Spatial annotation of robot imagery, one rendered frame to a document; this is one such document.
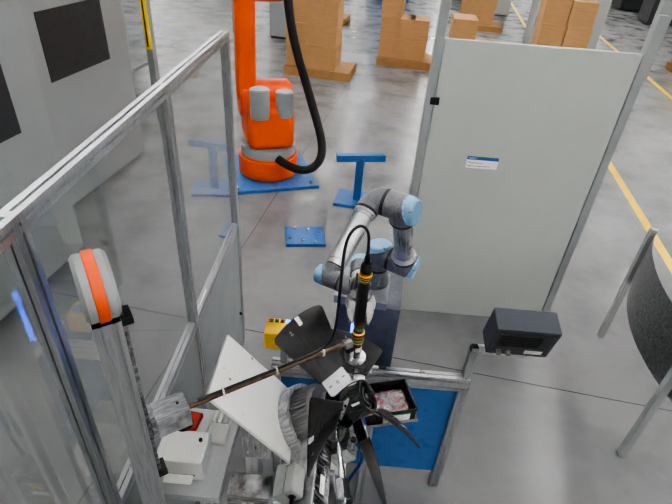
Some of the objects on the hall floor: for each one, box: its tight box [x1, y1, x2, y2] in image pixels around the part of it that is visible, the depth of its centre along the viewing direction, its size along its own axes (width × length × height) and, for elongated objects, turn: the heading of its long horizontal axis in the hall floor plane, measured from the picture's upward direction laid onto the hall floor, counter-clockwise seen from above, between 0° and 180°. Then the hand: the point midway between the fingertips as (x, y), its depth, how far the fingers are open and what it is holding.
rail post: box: [429, 392, 467, 486], centre depth 253 cm, size 4×4×78 cm
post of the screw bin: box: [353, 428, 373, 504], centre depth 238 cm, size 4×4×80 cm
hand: (360, 318), depth 158 cm, fingers closed on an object, 4 cm apart
